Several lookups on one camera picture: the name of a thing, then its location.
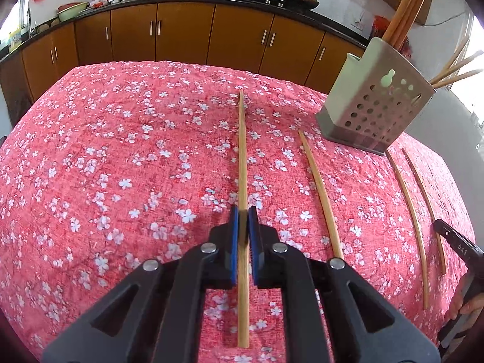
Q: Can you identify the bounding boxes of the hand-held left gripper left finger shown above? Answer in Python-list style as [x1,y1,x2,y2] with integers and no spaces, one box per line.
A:
[41,205,240,363]

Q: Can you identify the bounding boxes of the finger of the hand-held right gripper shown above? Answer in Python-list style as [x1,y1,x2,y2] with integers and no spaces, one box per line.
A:
[433,218,466,251]

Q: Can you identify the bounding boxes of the black gas stove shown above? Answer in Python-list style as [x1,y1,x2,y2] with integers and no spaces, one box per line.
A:
[242,0,301,9]

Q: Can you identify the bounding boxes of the window beside table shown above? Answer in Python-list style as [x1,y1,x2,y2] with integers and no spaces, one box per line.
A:
[450,19,484,148]

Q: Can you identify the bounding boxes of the window beside sink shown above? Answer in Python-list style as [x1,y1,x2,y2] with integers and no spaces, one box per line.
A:
[0,0,31,46]

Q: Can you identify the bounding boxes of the person's right hand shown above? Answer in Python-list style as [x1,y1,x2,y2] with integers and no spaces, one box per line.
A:
[447,282,484,321]

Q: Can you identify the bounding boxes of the red floral tablecloth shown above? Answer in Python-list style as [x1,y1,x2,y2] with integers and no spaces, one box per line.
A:
[0,60,477,363]

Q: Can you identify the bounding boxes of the perforated pale green utensil holder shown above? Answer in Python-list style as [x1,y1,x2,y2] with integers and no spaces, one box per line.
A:
[316,37,436,156]

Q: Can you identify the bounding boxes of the green basin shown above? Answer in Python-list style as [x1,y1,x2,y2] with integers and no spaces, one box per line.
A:
[57,2,89,22]

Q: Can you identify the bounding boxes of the wooden base cabinets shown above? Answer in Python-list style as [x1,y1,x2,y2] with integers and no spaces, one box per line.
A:
[0,2,369,129]

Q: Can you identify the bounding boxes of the white wall cable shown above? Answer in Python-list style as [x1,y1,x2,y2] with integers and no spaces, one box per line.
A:
[414,9,473,27]

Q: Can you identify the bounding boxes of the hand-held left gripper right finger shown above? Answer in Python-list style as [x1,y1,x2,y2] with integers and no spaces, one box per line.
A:
[247,206,442,363]

